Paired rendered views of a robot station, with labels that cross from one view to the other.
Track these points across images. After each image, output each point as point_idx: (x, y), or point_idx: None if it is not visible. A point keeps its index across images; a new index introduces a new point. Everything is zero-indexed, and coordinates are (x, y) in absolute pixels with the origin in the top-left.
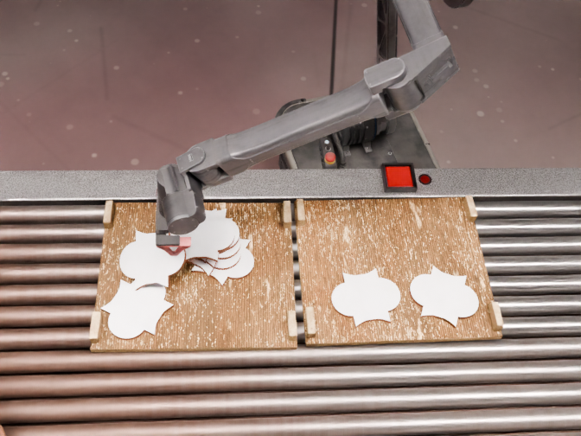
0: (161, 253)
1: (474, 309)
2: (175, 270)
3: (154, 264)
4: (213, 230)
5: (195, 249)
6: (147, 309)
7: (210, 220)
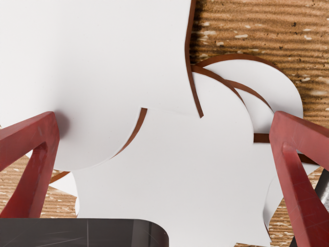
0: (73, 58)
1: None
2: (0, 113)
3: (34, 14)
4: (183, 230)
5: (105, 184)
6: None
7: (227, 226)
